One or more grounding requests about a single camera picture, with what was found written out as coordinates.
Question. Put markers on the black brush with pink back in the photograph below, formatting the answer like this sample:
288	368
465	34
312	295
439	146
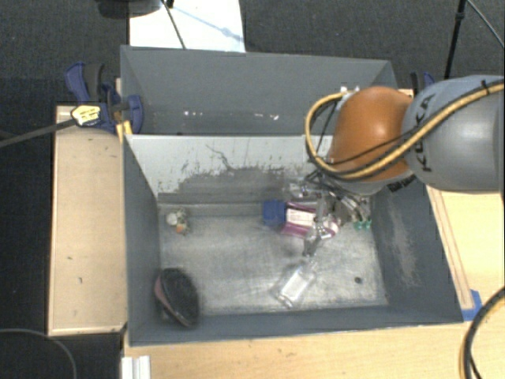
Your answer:
179	296

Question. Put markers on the clear glass bottle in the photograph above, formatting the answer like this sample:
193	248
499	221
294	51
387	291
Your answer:
296	284

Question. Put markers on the purple and white packet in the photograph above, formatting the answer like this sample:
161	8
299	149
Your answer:
298	219

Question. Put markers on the pale wood board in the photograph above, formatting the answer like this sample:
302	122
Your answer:
88	219

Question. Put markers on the small white and orange toy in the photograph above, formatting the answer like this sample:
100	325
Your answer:
177	220

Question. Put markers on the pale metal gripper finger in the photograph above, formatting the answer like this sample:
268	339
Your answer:
318	243
309	245

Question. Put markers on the blue block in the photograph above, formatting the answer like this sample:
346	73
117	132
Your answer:
274	212

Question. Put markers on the grey metal bin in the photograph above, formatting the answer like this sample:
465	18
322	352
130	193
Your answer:
244	93

